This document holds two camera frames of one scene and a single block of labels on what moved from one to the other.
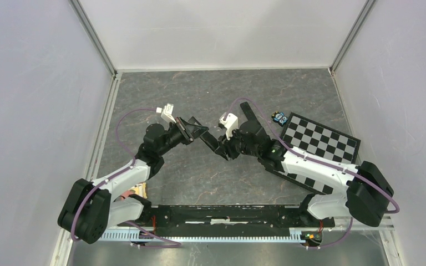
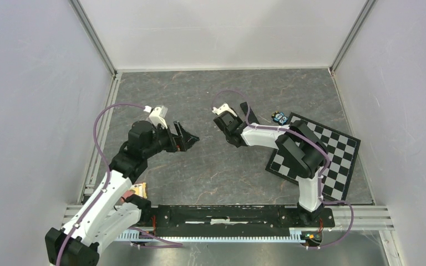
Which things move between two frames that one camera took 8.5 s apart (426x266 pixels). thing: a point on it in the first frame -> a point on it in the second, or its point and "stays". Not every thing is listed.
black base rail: (227, 220) stays
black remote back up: (248, 112) stays
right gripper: (225, 149) -> (237, 118)
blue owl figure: (279, 118) stays
